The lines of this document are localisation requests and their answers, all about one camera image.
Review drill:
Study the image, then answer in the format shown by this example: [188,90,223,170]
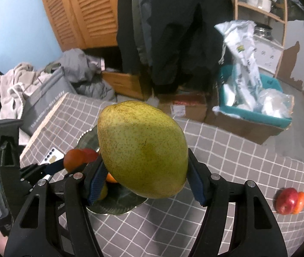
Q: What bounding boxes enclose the green glass plate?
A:
[75,127,148,216]

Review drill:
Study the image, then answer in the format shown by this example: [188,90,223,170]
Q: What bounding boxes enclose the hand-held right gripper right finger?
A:
[187,148,288,257]

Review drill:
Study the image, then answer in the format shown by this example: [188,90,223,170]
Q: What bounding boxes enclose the speckled yellow green pear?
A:
[97,100,189,199]

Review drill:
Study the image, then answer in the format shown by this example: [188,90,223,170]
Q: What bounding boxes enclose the clear plastic bag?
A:
[255,88,294,118]

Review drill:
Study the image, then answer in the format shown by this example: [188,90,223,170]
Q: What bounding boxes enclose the black hooded coat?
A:
[147,0,234,94]

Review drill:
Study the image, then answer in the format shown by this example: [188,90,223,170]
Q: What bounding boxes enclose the olive green cloth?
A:
[43,62,62,73]

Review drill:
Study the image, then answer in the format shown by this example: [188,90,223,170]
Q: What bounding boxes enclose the grey fabric storage box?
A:
[21,67,77,137]

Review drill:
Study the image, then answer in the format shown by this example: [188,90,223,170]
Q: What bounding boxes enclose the grey checkered tablecloth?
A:
[19,92,304,257]

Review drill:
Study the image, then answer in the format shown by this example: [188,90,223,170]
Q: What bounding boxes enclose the wooden louvered cabinet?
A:
[37,0,120,51]

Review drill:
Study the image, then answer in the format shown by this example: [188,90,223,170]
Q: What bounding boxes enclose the yellow-green pear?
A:
[98,183,108,200]

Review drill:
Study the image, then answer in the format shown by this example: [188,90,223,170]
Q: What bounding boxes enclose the wooden shelf rack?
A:
[232,0,289,78]

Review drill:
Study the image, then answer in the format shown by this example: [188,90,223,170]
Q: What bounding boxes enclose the metal pot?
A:
[254,24,273,40]

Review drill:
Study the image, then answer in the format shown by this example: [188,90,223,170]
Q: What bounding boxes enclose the white patterned drawer box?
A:
[254,37,285,70]

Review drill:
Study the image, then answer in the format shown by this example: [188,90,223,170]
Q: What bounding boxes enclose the white printed plastic bag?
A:
[215,20,262,110]

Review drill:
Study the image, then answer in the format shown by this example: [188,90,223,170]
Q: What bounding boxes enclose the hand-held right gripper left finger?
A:
[4,155,108,257]

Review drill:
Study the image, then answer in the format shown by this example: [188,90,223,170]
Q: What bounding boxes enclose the small cardboard box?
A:
[157,92,207,122]

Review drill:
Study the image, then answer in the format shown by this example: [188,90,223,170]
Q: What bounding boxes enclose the red yellow apple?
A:
[274,187,300,215]

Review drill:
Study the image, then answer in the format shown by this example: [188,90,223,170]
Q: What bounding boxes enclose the grey coat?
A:
[129,0,155,67]

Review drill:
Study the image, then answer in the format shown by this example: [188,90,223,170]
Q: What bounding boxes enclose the white smartphone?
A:
[41,148,64,181]

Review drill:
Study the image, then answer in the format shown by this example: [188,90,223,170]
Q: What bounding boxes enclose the person's left forearm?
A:
[0,237,9,257]

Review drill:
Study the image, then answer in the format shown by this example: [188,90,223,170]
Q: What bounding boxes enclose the large cardboard box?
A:
[204,107,292,145]

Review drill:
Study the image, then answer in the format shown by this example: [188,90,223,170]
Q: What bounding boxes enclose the dark red apple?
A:
[81,148,99,164]

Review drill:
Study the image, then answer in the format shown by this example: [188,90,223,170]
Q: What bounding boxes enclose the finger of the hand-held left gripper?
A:
[20,158,64,186]

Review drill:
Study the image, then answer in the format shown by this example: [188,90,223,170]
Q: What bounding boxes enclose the grey jacket pile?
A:
[61,49,116,102]

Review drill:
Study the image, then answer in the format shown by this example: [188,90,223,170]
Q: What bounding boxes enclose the dark green bag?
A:
[271,0,304,22]

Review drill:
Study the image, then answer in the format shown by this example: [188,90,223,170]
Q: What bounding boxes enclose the teal plastic basket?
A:
[217,66,293,127]

